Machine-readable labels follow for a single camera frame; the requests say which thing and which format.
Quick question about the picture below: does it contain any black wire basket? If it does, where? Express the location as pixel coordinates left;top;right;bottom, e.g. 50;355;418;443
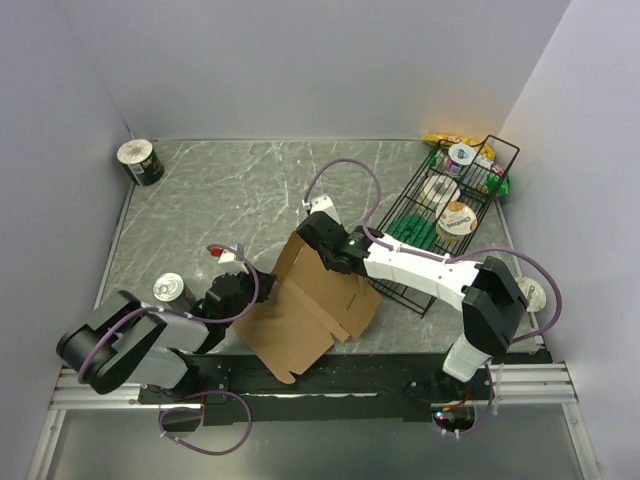
355;134;520;319

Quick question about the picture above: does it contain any brown cardboard box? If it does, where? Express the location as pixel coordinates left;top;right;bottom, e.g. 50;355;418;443
232;233;382;384

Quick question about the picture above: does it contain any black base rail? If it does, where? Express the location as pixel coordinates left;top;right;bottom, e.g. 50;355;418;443
137;352;551;427

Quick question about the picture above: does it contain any Chobani yogurt cup in basket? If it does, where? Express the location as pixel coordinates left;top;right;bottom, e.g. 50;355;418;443
436;201;478;243

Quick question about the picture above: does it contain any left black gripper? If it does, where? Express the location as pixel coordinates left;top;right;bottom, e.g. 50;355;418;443
222;261;278;327

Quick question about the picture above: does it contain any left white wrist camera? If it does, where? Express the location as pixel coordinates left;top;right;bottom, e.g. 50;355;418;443
208;245;244;265

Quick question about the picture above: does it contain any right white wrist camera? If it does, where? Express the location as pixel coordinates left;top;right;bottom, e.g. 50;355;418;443
302;194;341;224

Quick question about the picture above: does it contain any tin can brown label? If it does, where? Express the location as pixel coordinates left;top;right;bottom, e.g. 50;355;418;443
152;272;196;313

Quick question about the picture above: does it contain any yellow snack bag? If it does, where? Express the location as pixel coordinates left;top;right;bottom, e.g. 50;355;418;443
421;133;495;157

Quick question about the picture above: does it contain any aluminium frame rail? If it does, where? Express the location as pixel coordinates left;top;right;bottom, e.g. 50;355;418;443
47;362;579;411

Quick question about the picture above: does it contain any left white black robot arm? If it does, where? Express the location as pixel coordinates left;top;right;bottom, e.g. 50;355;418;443
56;271;276;402

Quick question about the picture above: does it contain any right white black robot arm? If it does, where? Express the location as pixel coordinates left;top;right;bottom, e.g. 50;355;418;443
296;211;528;399

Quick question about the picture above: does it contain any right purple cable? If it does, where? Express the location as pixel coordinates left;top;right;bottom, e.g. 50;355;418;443
303;158;564;436

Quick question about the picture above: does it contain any blue white yogurt cup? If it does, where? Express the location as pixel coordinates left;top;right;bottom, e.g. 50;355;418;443
445;143;477;177

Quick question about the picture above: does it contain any red white package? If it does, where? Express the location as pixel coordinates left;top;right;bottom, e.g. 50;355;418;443
487;162;506;178

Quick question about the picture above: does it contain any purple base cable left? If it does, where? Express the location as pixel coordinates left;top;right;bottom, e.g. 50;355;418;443
158;389;254;456

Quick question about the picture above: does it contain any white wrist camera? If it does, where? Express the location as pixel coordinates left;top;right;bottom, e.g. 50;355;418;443
208;245;244;265
302;194;341;224

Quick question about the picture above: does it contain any green black chips can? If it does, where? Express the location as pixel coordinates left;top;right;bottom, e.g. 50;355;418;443
116;139;164;186

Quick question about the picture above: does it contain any white yogurt cup on table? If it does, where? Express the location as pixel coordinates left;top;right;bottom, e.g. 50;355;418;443
517;276;547;313

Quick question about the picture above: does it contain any green snack bag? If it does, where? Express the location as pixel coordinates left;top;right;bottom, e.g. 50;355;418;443
485;173;510;197

